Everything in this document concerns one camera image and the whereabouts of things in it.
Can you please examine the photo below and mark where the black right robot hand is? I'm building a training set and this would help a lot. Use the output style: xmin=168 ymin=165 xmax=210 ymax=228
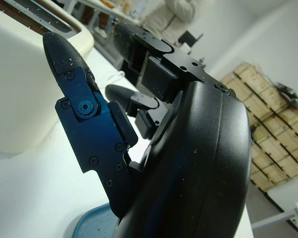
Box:
xmin=42 ymin=22 xmax=252 ymax=238

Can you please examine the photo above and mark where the person in cream sweater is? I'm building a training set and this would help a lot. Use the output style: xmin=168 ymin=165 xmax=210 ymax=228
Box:
xmin=141 ymin=0 xmax=197 ymax=43

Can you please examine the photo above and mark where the white two-slot toaster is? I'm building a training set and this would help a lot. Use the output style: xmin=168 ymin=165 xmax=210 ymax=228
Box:
xmin=0 ymin=0 xmax=94 ymax=154

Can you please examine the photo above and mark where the blue plastic tray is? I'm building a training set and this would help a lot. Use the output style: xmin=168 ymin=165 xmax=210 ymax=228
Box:
xmin=76 ymin=202 xmax=125 ymax=238

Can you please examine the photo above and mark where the black metal trolley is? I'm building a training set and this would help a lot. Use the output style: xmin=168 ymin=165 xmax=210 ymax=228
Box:
xmin=275 ymin=82 xmax=298 ymax=112

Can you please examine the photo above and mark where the black monitor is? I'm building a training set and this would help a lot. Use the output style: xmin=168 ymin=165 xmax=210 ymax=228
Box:
xmin=178 ymin=30 xmax=204 ymax=48

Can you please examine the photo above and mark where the white desk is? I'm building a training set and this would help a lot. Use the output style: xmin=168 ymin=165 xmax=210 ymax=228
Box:
xmin=74 ymin=0 xmax=145 ymax=67

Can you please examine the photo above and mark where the white metal table frame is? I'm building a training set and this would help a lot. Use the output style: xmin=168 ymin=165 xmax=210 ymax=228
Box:
xmin=250 ymin=202 xmax=298 ymax=238

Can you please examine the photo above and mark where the white toaster power cord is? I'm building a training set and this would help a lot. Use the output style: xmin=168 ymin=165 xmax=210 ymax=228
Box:
xmin=99 ymin=70 xmax=125 ymax=82

